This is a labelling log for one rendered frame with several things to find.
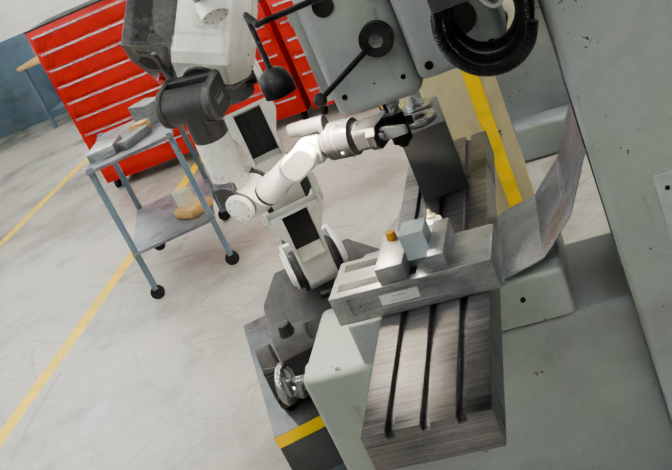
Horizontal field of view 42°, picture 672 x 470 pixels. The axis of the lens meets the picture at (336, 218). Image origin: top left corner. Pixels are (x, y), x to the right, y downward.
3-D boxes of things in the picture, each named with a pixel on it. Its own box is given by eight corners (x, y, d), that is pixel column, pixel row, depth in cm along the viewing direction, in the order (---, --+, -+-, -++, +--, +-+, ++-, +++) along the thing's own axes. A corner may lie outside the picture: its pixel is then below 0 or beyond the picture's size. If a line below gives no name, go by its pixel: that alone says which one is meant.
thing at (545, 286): (364, 368, 203) (344, 327, 198) (379, 290, 233) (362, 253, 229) (577, 315, 188) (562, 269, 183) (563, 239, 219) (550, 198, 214)
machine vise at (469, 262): (340, 327, 182) (319, 284, 178) (352, 289, 195) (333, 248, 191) (502, 288, 171) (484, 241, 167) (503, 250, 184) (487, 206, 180)
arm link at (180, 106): (179, 150, 212) (155, 101, 204) (191, 130, 219) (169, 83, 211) (221, 142, 208) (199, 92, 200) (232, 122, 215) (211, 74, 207)
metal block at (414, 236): (408, 261, 177) (397, 237, 175) (411, 247, 182) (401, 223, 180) (432, 255, 175) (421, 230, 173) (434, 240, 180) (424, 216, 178)
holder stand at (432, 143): (424, 203, 221) (396, 133, 214) (418, 172, 241) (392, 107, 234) (469, 186, 219) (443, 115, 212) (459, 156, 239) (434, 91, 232)
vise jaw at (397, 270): (380, 286, 176) (373, 270, 174) (390, 249, 189) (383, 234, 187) (408, 279, 174) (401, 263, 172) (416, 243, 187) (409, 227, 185)
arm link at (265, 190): (294, 190, 209) (255, 230, 222) (308, 165, 216) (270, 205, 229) (259, 163, 207) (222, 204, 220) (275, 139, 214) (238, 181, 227)
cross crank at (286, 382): (276, 418, 228) (257, 383, 224) (284, 390, 239) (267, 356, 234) (331, 405, 224) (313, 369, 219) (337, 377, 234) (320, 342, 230)
